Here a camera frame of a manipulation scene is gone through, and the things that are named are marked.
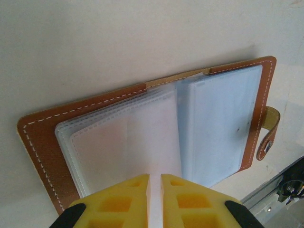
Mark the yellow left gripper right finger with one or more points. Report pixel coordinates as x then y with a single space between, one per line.
197 209

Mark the brown leather card holder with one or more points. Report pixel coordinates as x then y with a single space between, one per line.
47 147

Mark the long aluminium base rail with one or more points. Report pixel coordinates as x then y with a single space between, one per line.
266 202

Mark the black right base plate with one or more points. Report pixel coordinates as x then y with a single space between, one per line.
292 190

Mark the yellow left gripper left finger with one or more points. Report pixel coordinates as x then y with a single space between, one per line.
114 209

